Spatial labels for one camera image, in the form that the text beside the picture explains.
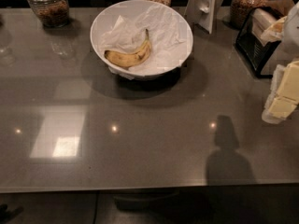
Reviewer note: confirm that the yellow banana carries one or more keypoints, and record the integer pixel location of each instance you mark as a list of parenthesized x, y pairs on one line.
[(126, 60)]

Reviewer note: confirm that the white packets in basket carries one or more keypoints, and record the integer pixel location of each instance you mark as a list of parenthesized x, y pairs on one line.
[(265, 27)]

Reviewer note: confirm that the white bowl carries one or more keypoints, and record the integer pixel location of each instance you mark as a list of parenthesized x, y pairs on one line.
[(106, 22)]

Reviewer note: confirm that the glass jar with granola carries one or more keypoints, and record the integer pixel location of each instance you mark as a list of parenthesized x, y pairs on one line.
[(240, 9)]

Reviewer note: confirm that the glass jar with nuts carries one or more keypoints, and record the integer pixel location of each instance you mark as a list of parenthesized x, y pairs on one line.
[(51, 13)]

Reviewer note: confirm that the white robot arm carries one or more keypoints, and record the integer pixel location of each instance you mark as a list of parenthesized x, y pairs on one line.
[(290, 39)]

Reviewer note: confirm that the white crumpled paper liner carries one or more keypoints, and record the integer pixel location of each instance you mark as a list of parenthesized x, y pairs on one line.
[(165, 38)]

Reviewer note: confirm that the white stand bracket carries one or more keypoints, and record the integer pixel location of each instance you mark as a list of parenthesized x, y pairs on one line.
[(201, 12)]

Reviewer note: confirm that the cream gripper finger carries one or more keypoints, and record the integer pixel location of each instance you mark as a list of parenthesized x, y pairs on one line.
[(285, 81), (277, 109)]

